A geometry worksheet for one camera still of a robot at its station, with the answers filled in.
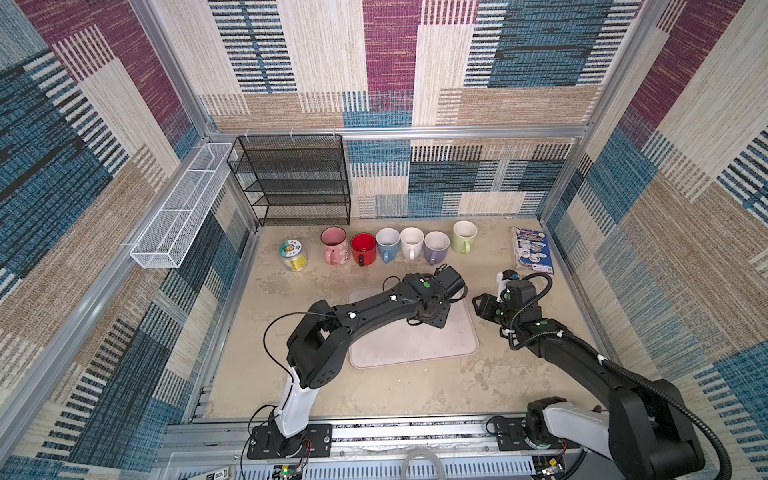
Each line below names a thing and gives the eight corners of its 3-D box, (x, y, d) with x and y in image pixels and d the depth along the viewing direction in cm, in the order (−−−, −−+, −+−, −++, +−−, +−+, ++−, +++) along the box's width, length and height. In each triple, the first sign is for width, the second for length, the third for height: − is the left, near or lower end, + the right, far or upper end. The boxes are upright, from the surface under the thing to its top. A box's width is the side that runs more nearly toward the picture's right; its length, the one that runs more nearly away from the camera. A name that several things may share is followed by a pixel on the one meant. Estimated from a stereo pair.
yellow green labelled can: (283, 271, 107) (276, 257, 101) (288, 254, 112) (281, 239, 106) (305, 271, 107) (300, 256, 101) (309, 254, 112) (304, 239, 106)
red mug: (351, 270, 108) (349, 255, 101) (353, 247, 114) (351, 232, 108) (376, 270, 108) (375, 255, 101) (376, 247, 114) (375, 232, 108)
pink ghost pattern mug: (322, 276, 106) (316, 255, 97) (327, 247, 114) (321, 226, 105) (347, 275, 106) (343, 255, 97) (350, 247, 114) (346, 226, 105)
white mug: (401, 269, 107) (402, 253, 100) (400, 243, 115) (401, 226, 108) (423, 269, 107) (426, 252, 100) (421, 243, 115) (423, 226, 108)
